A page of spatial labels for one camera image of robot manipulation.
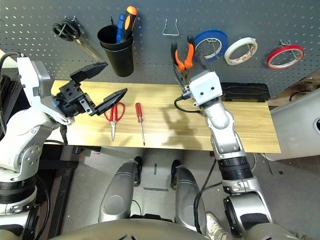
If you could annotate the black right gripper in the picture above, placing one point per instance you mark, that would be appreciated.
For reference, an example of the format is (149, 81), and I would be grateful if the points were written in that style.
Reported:
(186, 92)

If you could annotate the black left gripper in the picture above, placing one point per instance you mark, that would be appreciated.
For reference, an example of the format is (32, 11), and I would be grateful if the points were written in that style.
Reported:
(75, 100)

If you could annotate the orange black needle-nose pliers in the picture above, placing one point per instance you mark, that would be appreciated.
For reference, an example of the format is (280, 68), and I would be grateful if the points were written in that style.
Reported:
(190, 55)

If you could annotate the red tape roll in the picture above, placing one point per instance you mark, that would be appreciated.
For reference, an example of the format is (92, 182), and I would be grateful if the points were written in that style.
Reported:
(269, 60)

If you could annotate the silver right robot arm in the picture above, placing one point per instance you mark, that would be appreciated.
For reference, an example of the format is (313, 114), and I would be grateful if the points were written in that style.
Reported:
(222, 140)

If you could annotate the dark grey metal pegboard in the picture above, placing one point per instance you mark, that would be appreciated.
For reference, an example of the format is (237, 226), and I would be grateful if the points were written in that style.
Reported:
(155, 10)

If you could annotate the black plastic tool cup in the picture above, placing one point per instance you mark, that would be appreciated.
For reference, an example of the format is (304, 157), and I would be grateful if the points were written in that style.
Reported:
(122, 62)

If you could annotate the blue tape roll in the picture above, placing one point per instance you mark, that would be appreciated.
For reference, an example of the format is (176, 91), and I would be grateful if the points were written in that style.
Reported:
(212, 33)

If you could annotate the white tape roll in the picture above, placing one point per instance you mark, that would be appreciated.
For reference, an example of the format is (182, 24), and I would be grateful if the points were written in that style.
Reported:
(237, 60)

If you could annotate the black plastic tool case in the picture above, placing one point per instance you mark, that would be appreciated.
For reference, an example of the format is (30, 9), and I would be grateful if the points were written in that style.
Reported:
(247, 92)

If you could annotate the thin black cup hanger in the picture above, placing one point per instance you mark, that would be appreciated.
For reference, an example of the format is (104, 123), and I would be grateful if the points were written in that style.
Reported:
(111, 20)

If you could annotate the silver double peg hook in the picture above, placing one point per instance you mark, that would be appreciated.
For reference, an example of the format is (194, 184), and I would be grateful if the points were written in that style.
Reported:
(71, 20)

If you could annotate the black left robot foot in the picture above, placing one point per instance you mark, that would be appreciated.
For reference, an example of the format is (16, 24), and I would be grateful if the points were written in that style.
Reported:
(138, 170)

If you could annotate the black robot foot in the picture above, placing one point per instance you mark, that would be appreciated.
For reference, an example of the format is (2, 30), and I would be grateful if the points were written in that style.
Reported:
(175, 172)
(138, 170)

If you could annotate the black right robot foot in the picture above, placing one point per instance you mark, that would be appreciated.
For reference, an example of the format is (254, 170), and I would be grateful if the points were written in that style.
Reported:
(175, 172)

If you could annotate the brown wooden board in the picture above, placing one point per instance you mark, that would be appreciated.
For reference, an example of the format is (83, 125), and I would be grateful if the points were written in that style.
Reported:
(295, 87)

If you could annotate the silver left robot leg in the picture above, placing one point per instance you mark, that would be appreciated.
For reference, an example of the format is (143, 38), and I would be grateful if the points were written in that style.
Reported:
(115, 195)

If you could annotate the silver robot leg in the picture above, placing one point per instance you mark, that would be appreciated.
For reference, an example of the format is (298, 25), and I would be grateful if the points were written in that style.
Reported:
(190, 200)
(115, 195)

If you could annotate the silver right robot leg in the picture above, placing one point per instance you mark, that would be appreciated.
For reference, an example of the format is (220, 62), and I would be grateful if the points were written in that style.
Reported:
(190, 200)

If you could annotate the grey robot torso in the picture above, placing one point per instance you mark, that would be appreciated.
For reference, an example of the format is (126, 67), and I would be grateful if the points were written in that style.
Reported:
(125, 231)

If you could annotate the white sneaker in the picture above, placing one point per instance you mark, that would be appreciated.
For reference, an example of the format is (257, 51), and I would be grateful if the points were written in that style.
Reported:
(212, 222)

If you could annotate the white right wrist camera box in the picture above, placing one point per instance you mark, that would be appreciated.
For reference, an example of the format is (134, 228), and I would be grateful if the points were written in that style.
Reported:
(205, 87)

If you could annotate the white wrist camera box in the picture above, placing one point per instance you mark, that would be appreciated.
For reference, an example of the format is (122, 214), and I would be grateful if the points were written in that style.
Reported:
(205, 87)
(32, 75)

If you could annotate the black table support bracket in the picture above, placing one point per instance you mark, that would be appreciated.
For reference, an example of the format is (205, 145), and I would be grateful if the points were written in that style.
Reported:
(87, 149)
(211, 155)

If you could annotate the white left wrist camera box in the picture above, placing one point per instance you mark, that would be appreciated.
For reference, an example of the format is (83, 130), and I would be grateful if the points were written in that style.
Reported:
(32, 75)

